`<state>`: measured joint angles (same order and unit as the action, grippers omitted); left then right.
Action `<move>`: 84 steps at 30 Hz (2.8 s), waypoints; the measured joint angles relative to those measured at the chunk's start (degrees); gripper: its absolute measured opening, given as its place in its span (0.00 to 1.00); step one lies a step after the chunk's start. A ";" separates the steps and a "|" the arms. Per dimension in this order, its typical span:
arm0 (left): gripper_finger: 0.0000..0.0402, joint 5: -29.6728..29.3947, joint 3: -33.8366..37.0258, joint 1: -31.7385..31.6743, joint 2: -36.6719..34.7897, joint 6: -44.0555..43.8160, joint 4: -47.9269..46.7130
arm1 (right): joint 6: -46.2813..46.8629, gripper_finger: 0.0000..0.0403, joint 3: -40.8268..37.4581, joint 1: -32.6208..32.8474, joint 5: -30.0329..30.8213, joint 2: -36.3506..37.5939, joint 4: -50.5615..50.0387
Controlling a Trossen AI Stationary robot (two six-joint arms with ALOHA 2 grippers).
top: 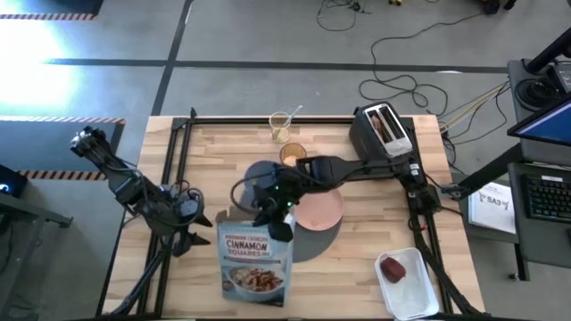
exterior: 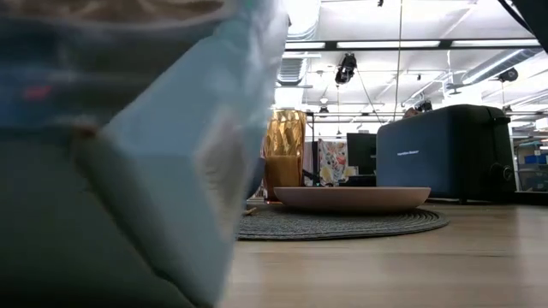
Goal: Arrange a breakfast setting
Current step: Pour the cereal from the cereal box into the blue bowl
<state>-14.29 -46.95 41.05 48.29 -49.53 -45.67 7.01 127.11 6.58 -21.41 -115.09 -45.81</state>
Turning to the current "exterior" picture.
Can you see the amber faceted tumbler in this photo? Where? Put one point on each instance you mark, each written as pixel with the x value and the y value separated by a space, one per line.
pixel 284 137

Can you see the pink plate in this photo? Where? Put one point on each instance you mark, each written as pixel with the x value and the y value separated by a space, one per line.
pixel 351 199

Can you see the blue cinnamon cereal box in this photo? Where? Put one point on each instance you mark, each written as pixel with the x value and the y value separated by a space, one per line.
pixel 128 171

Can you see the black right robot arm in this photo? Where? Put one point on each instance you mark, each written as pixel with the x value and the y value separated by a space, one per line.
pixel 535 17

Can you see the orange juice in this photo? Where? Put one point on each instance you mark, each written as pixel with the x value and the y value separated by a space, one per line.
pixel 282 179

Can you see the floral cloth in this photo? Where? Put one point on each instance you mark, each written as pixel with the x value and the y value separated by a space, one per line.
pixel 334 162

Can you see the cinnamon cereal square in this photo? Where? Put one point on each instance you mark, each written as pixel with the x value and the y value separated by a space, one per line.
pixel 250 210

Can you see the dark background monitor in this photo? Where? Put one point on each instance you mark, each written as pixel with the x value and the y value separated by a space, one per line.
pixel 361 154

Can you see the grey round woven placemat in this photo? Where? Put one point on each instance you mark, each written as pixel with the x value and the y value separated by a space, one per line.
pixel 342 224

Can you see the black overhead beam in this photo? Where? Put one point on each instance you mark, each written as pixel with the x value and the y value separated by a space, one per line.
pixel 330 44

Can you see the thin hanging pole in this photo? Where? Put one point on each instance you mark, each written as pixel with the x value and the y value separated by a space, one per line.
pixel 398 64

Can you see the black toaster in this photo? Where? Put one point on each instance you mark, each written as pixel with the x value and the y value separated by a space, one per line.
pixel 445 162

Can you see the background shelf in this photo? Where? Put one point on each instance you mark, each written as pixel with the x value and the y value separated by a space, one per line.
pixel 533 171

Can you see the black hanging camera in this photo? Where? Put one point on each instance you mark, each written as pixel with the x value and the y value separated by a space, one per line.
pixel 508 75
pixel 346 68

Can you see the black aluminium table frame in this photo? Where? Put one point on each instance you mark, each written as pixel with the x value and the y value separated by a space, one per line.
pixel 531 197

